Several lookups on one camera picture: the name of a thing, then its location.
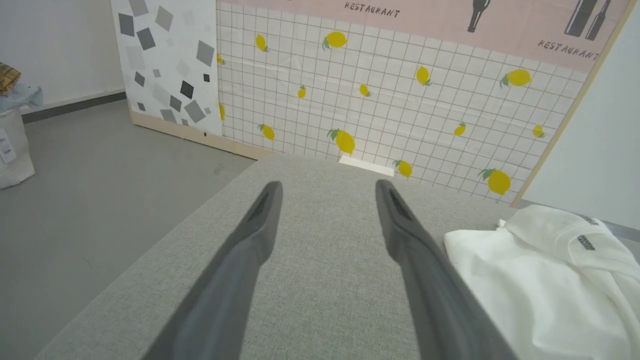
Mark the grey squares print panel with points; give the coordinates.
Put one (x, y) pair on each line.
(167, 70)

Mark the clothes pile in bag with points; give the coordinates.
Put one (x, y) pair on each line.
(14, 87)

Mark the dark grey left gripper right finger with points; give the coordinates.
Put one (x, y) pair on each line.
(430, 285)

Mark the white block behind sofa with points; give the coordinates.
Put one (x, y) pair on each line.
(366, 165)

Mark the white garment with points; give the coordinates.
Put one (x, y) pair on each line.
(550, 285)

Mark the white laundry bag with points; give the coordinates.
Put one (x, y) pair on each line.
(14, 150)

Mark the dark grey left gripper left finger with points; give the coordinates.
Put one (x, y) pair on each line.
(235, 280)

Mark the lemon print backdrop panel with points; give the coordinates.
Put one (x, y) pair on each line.
(410, 90)

